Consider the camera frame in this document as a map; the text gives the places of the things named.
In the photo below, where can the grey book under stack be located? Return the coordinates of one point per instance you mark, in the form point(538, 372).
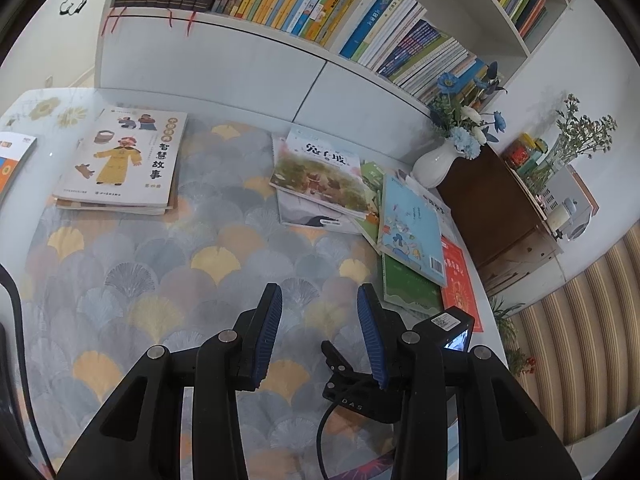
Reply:
point(305, 217)

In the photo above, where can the row of white blue paperbacks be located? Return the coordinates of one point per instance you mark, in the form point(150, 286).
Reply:
point(410, 40)

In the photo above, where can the brown wooden cabinet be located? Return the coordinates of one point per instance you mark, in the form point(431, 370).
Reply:
point(490, 205)

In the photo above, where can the red cover book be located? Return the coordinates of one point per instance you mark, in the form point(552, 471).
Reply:
point(462, 285)

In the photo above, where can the white ceramic vase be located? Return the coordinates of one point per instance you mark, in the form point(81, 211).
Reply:
point(432, 167)

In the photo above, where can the blue white flower bouquet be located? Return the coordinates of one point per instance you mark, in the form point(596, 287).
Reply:
point(465, 120)

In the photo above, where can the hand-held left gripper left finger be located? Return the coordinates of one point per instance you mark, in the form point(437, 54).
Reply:
point(267, 335)

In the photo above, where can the light blue illustrated book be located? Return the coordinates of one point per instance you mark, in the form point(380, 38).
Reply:
point(125, 160)

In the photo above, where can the dark green wavy print book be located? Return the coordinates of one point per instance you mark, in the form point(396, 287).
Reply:
point(407, 287)

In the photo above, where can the jar with red contents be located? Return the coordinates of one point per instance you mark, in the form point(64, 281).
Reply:
point(516, 156)

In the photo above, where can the ginkgo leaf print tablecloth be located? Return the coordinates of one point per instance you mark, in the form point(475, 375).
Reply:
point(175, 285)

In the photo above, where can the orange cover book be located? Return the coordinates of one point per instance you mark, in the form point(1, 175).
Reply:
point(12, 165)

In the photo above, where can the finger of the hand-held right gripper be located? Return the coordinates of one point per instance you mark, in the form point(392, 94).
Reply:
point(340, 365)

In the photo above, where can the red bookmark tassel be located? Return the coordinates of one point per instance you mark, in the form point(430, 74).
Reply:
point(192, 22)
point(112, 20)
point(171, 19)

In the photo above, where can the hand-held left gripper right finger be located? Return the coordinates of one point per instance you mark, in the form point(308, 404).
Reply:
point(372, 335)

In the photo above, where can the white appliance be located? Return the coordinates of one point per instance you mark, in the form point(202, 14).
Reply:
point(575, 200)

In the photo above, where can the beige striped sofa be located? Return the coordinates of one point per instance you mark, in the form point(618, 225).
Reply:
point(590, 335)

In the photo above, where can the green potted plant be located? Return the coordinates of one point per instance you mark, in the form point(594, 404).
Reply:
point(510, 330)

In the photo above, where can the forest animals cover book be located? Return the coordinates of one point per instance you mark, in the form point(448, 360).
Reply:
point(315, 180)

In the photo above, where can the jar with yellow lid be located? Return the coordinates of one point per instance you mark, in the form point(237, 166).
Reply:
point(536, 146)

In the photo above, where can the light green illustrated book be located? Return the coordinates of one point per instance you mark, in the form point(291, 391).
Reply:
point(372, 180)

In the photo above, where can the glass vase green sprigs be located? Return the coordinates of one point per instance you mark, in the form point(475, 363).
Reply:
point(580, 130)

